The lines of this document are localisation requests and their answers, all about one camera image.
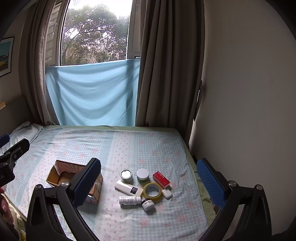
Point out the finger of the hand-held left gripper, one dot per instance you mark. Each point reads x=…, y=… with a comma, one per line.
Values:
x=3, y=139
x=18, y=147

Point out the person's left hand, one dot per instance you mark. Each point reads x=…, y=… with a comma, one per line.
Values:
x=3, y=205

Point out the cardboard box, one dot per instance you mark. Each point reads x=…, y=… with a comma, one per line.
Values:
x=55, y=178

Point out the jar with pale metal lid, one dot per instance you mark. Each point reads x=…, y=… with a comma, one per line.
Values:
x=126, y=174

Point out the pillow with checked cover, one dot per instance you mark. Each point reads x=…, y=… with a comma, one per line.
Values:
x=25, y=131

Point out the window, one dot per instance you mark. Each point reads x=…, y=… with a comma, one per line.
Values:
x=92, y=34

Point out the wooden board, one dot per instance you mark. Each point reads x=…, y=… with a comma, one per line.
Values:
x=1, y=105

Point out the white pill bottle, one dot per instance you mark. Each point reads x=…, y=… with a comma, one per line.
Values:
x=128, y=200

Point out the framed wall picture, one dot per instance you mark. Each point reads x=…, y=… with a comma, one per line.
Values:
x=5, y=58

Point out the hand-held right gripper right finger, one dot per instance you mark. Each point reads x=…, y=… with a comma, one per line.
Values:
x=209, y=180

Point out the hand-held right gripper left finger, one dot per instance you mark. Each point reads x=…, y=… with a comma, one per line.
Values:
x=89, y=183

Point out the green jar with white lid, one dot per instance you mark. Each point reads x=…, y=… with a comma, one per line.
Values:
x=142, y=173

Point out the white earbuds case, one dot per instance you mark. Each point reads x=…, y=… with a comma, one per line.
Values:
x=167, y=194

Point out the light blue cloth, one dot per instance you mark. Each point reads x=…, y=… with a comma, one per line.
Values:
x=92, y=92

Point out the white remote control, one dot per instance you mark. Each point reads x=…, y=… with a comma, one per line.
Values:
x=124, y=186

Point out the white cream jar black lid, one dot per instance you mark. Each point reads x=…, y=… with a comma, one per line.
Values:
x=148, y=205

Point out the red carton box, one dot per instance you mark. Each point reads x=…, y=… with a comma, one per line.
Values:
x=160, y=179

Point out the yellow tape roll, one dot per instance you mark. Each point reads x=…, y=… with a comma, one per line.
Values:
x=152, y=197

